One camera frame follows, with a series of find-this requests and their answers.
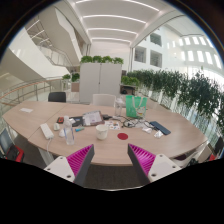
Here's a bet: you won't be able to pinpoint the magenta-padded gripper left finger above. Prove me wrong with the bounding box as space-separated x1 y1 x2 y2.
43 143 96 188

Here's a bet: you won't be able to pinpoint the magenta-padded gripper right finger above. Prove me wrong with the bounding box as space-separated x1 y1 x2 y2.
127 143 183 185

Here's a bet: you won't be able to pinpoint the clear plastic water bottle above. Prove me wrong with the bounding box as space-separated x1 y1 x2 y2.
63 115 76 146

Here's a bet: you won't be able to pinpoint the clear plastic packet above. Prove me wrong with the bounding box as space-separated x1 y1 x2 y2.
153 130 165 139

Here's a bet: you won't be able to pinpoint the white power strip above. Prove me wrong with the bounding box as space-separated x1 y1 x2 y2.
39 123 55 140

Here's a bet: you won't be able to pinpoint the red and black chair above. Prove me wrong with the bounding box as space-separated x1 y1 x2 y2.
0 128 25 163

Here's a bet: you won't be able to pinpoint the flat round red coaster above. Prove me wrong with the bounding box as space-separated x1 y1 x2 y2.
117 132 129 141

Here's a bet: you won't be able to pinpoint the flat black pad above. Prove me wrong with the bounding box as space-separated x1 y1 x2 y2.
69 115 84 128

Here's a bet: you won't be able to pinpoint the white cup with blue print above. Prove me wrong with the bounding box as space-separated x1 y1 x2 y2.
95 124 110 141

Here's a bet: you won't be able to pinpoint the brown booklet with white papers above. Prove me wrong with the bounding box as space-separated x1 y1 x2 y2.
81 110 106 127

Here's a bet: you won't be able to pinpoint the white paper sheet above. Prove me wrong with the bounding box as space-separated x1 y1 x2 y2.
19 107 34 114

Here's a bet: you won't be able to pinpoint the colourful sticker sheet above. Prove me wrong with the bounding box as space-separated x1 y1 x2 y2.
104 120 122 131

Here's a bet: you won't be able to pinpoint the green tote bag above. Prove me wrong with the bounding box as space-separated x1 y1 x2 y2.
125 94 148 119

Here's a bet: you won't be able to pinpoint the clear bottle with spout cap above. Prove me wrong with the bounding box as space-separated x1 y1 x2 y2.
114 96 125 118

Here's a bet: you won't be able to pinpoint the row of green hedge plants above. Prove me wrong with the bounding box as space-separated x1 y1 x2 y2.
120 68 224 138

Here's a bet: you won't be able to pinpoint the white chair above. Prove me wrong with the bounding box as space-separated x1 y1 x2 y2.
92 93 117 108

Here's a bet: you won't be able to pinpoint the small planter box with plants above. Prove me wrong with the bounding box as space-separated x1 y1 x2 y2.
61 72 81 93

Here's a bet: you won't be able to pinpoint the white cabinet topped with plants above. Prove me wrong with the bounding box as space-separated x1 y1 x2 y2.
79 55 124 104

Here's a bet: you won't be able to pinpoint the ceiling light strips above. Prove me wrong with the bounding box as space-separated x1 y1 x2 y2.
74 0 161 44

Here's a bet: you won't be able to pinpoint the black cable bundle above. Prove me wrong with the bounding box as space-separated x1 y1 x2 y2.
113 114 152 130

